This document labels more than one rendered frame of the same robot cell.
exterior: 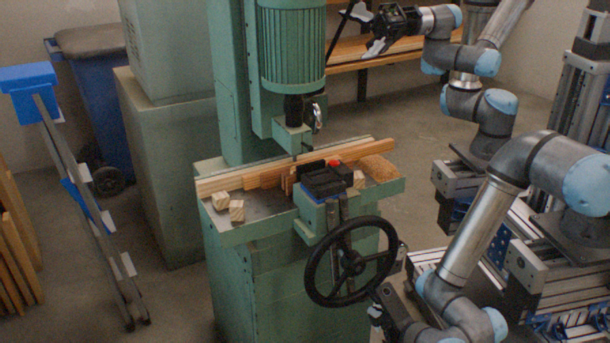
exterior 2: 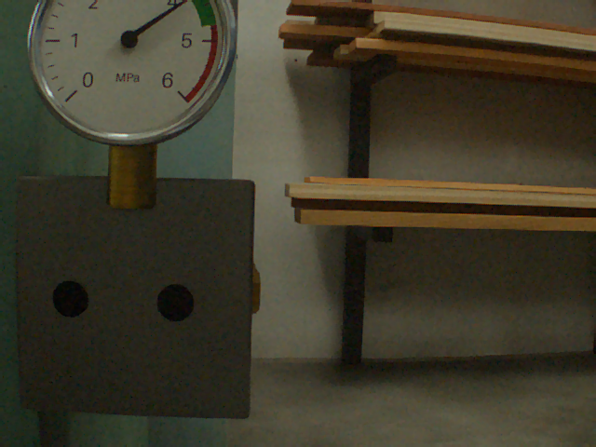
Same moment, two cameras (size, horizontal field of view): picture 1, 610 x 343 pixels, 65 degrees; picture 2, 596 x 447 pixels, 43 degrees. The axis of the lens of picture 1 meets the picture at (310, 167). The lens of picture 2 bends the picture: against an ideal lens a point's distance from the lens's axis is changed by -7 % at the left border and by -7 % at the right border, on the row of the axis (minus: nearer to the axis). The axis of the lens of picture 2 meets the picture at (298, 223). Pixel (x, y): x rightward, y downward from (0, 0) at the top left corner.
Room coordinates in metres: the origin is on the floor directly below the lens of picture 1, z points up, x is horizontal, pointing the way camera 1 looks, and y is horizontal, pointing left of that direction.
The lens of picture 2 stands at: (0.99, -0.42, 0.62)
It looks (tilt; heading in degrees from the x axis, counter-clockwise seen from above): 3 degrees down; 22
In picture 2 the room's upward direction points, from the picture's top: 2 degrees clockwise
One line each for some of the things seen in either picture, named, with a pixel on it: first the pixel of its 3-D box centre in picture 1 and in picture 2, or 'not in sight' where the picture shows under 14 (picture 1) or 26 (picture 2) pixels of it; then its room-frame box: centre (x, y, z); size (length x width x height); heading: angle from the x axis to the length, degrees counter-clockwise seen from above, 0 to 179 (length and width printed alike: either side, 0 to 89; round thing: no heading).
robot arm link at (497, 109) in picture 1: (497, 110); not in sight; (1.57, -0.67, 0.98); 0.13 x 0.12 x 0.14; 53
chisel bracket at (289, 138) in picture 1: (292, 135); not in sight; (1.28, 0.05, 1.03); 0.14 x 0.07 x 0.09; 28
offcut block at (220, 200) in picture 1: (220, 200); not in sight; (1.10, 0.25, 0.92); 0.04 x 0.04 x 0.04; 31
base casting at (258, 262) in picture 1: (280, 194); not in sight; (1.37, 0.10, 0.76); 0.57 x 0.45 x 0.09; 28
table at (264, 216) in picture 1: (311, 200); not in sight; (1.17, 0.00, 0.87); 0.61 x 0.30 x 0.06; 118
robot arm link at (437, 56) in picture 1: (440, 55); not in sight; (1.37, -0.38, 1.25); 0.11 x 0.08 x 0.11; 53
